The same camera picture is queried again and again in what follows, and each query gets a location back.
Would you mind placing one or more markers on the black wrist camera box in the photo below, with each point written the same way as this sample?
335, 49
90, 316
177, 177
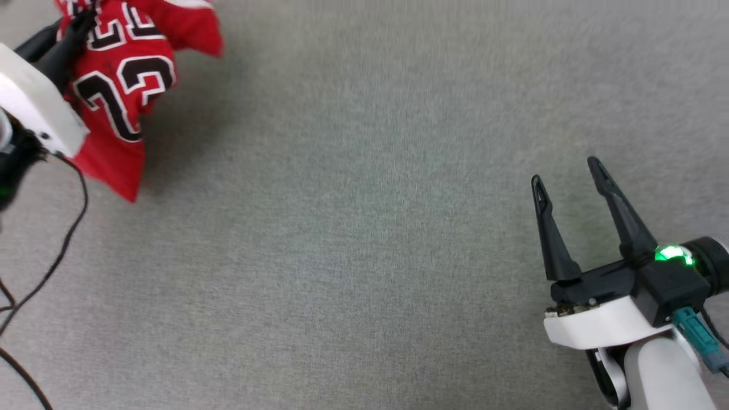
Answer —
672, 287
17, 154

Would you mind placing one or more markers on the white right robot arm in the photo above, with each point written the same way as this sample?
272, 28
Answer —
666, 376

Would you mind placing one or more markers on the red basketball jersey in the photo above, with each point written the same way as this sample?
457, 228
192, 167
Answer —
114, 85

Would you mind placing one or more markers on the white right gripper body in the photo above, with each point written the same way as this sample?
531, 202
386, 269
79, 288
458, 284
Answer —
598, 327

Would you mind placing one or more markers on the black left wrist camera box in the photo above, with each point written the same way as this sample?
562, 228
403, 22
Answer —
17, 154

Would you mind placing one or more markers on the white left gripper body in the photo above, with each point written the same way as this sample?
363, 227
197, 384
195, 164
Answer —
31, 97

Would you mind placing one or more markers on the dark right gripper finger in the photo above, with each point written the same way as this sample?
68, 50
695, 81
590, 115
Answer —
626, 225
555, 250

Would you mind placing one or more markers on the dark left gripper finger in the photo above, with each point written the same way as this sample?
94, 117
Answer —
40, 42
68, 54

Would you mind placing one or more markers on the grey fabric sofa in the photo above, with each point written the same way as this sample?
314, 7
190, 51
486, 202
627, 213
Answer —
364, 228

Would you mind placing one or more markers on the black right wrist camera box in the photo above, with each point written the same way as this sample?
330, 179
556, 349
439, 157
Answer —
672, 287

